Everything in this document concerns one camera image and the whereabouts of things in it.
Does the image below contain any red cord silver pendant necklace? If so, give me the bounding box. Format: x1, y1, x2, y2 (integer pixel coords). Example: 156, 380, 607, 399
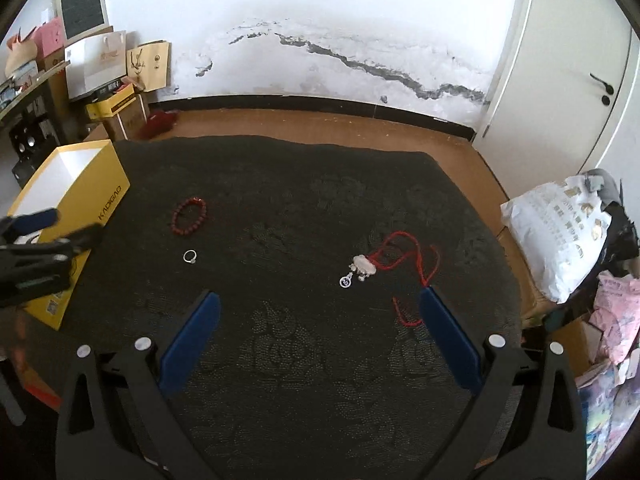
337, 231, 443, 328

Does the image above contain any yellow white open box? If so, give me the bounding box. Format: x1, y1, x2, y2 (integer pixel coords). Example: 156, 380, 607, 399
1, 140, 130, 330

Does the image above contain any black speaker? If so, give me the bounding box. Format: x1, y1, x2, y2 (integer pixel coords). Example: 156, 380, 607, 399
9, 117, 58, 160

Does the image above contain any brown cardboard box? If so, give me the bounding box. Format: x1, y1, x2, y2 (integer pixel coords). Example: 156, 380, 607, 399
102, 94, 150, 141

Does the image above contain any brown box under bag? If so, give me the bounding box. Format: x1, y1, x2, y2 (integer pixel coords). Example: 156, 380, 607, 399
497, 228, 556, 328

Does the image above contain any yellow black cardboard box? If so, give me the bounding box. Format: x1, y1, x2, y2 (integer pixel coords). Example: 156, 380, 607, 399
85, 84, 136, 120

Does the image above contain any black framed desk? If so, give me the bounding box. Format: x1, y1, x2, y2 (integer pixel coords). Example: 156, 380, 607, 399
0, 60, 72, 181

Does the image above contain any red fabric item on floor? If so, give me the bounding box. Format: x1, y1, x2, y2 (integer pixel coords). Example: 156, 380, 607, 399
138, 110, 178, 140

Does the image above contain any pink printed package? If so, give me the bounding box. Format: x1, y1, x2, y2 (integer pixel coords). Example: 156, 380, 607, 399
589, 271, 639, 364

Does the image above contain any white paper shopping bag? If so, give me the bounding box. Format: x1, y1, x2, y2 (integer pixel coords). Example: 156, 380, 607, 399
65, 32, 126, 100

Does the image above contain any brown kraft paper bag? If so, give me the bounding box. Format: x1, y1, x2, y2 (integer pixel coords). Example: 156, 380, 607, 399
126, 41, 170, 92

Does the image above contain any pink gift box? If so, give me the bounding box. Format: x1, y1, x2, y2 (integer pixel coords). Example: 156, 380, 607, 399
32, 16, 65, 58

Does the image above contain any white printed plastic bag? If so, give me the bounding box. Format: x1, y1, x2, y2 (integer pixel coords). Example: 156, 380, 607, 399
500, 174, 612, 304

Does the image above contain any dark floral patterned cloth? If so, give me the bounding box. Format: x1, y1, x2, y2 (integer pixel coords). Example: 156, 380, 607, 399
0, 134, 524, 480

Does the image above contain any white framed dark board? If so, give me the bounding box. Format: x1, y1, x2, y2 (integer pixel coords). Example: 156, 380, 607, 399
54, 0, 110, 44

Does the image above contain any white door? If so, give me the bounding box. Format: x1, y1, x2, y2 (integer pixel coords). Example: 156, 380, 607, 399
473, 0, 639, 196

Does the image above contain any red bead bracelet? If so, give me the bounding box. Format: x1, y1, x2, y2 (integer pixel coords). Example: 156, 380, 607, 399
170, 196, 208, 238

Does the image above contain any black door handle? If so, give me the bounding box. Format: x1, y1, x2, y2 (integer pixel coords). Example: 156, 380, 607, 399
589, 72, 616, 108

